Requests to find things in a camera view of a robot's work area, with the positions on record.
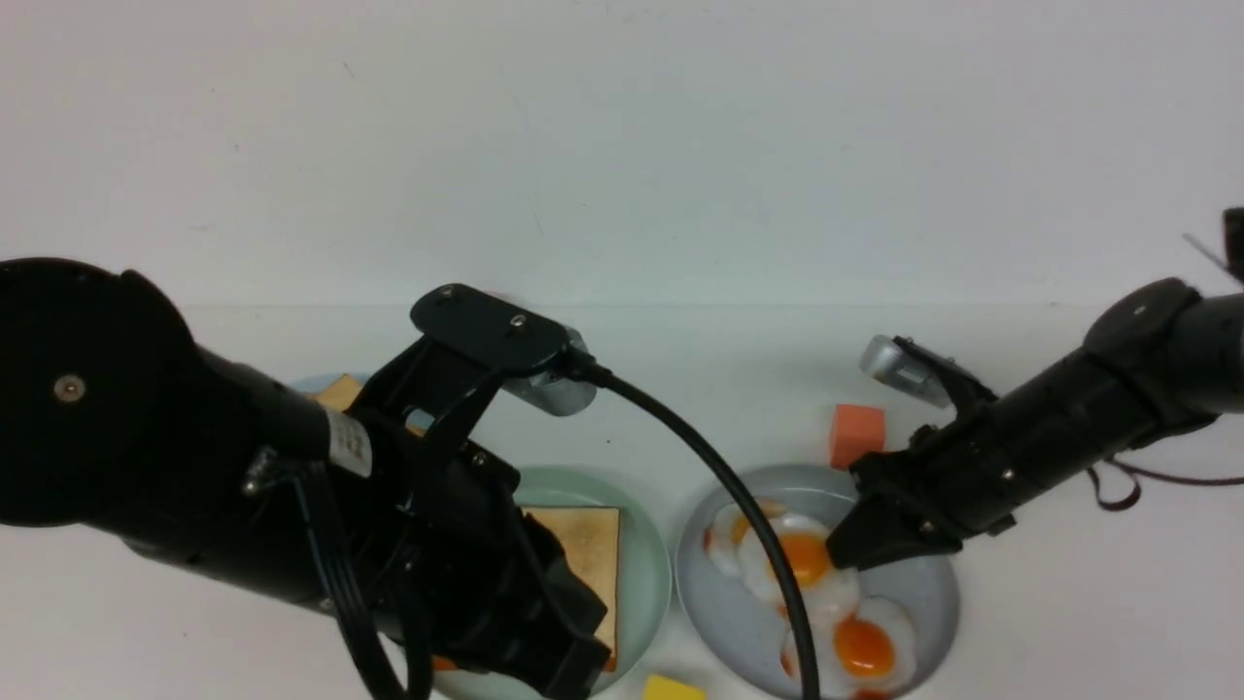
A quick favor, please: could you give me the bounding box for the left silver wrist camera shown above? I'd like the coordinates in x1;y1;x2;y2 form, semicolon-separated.
501;362;597;417

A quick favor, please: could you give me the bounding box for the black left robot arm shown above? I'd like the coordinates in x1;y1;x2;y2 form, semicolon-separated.
2;259;821;699

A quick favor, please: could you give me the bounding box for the light blue bread plate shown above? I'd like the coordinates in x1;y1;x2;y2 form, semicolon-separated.
289;371;369;395

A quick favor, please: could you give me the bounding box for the grey blue egg plate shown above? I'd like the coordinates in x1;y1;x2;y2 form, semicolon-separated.
673;464;962;699

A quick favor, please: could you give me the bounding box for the yellow cube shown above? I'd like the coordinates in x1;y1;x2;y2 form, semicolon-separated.
641;674;708;700

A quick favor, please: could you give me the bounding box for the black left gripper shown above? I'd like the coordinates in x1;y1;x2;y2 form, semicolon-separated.
348;334;610;699

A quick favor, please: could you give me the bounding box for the mint green centre plate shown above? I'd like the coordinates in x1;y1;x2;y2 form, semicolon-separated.
515;466;673;699

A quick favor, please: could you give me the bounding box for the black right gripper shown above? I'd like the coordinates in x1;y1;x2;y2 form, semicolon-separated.
826;336;1018;571

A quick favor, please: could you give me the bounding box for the toast slice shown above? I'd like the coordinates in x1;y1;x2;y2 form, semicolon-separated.
522;506;622;673
305;377;364;412

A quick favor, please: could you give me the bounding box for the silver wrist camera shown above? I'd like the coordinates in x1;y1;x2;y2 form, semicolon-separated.
501;362;597;417
858;334;952;408

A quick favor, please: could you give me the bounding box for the black right camera cable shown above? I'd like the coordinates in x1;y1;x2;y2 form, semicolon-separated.
1086;458;1244;513

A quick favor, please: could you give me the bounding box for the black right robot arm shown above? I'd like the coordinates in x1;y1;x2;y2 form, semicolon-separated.
827;279;1243;569

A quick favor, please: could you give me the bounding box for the orange cube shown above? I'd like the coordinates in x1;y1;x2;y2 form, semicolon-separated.
829;403;887;472

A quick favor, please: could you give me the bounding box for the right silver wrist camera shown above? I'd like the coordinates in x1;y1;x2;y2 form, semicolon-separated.
858;334;952;408

